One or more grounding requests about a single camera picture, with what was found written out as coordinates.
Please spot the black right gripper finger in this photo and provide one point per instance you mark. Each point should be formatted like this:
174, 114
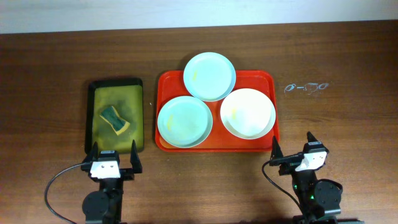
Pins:
276, 152
311, 138

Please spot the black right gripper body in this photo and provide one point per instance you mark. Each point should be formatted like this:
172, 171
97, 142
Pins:
287, 168

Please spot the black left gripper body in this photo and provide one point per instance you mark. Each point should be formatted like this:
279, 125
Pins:
126, 173

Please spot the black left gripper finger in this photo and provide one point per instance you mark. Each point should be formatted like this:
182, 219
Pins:
134, 158
93, 154

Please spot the green and yellow sponge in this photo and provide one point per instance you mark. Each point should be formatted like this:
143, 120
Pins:
112, 117

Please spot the light green plate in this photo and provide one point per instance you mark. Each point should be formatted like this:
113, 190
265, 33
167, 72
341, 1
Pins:
184, 121

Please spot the light blue plate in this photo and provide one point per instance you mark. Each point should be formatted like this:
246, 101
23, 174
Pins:
209, 76

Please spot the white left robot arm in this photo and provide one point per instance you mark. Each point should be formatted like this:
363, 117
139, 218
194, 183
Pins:
105, 204

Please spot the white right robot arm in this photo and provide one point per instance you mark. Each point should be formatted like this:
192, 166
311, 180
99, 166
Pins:
317, 199

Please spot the black tray with yellow liquid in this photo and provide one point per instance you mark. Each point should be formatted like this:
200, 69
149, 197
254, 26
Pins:
126, 95

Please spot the red plastic tray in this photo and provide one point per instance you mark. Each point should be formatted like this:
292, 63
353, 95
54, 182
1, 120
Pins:
170, 85

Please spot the white plate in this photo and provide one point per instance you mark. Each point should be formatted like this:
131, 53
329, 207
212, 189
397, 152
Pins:
248, 113

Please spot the white chalk mark on table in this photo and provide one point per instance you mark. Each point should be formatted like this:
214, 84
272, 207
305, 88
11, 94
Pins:
308, 88

